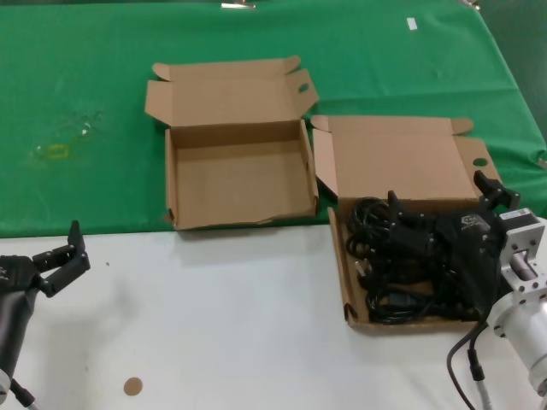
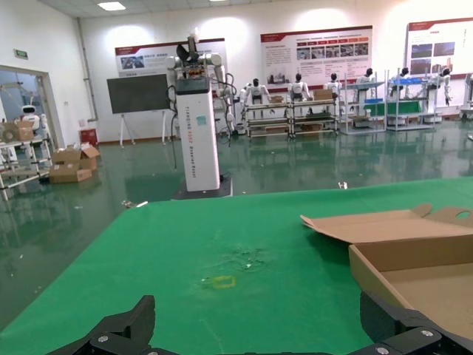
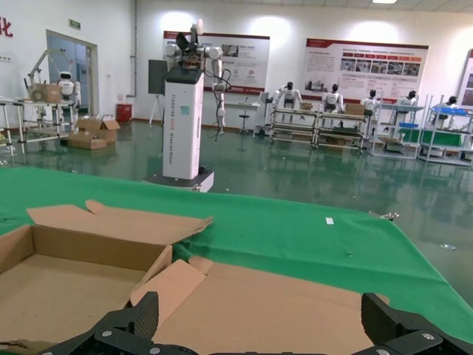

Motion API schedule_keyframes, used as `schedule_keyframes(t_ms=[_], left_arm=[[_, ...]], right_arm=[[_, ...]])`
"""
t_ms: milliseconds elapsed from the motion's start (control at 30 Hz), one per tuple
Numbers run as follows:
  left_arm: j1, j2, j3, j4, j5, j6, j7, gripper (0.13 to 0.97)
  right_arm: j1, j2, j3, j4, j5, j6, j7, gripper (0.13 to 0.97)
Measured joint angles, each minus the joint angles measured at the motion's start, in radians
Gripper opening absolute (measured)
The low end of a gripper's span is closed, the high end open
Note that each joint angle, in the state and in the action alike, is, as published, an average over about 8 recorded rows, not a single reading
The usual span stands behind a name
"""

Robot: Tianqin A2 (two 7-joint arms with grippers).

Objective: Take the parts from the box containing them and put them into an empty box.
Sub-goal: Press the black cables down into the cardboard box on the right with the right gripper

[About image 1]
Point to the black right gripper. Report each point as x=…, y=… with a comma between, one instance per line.
x=470, y=247

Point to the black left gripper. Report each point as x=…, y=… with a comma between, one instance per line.
x=17, y=299

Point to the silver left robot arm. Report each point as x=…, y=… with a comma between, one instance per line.
x=3, y=382

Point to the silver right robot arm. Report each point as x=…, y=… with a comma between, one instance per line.
x=525, y=324

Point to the cardboard box with round hole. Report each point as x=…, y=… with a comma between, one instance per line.
x=393, y=154

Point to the cardboard box with oval slot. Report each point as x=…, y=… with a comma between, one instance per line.
x=239, y=179

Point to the yellow tape mark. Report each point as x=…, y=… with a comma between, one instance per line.
x=48, y=152

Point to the round brown sticker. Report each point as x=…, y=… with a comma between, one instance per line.
x=133, y=386

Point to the white tape strip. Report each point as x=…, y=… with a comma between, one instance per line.
x=412, y=24

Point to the green table cloth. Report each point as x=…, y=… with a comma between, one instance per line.
x=85, y=64

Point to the metal cloth clamp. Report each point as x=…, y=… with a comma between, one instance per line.
x=243, y=5
x=472, y=3

